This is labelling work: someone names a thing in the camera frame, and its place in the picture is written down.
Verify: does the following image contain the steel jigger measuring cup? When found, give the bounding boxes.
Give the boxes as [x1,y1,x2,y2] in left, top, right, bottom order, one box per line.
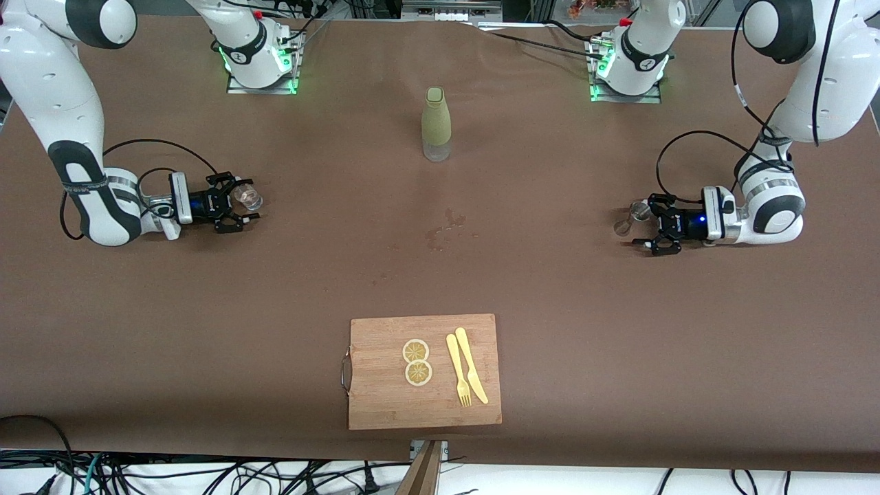
[614,201,652,238]

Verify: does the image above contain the brown table cover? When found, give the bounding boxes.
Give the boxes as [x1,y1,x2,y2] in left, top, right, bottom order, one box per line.
[0,12,880,474]

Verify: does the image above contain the orange background items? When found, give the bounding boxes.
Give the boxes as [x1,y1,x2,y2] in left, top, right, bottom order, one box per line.
[567,0,633,19]

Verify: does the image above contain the green sleeved glass bottle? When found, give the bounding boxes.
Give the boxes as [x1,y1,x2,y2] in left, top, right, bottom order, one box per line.
[421,87,452,163]

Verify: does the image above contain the yellow plastic knife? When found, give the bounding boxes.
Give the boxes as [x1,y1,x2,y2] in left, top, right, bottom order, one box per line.
[454,327,490,405]

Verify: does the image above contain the wooden cutting board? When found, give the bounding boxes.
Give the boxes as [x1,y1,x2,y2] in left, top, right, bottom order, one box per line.
[340,313,503,431]

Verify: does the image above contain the yellow plastic fork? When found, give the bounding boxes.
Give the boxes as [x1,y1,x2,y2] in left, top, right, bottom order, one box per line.
[446,333,473,408]

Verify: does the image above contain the white power strip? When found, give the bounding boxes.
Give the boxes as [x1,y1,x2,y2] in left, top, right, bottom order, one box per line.
[401,0,504,22]

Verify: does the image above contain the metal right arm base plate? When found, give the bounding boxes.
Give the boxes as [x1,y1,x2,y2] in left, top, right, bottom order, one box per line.
[225,31,305,96]

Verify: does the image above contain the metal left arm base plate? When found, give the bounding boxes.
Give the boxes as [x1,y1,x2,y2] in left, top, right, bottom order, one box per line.
[584,36,663,105]

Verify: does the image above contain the black table cable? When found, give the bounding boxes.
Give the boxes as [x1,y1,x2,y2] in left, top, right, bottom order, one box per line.
[547,19,607,46]
[481,29,607,61]

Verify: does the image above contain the black looped cable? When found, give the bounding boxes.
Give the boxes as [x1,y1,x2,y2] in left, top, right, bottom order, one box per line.
[0,414,78,495]

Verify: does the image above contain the teal cable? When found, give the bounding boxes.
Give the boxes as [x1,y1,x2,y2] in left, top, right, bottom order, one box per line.
[84,452,105,495]

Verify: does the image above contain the wooden post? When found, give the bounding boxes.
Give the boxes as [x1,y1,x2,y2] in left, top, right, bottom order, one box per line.
[395,440,444,495]

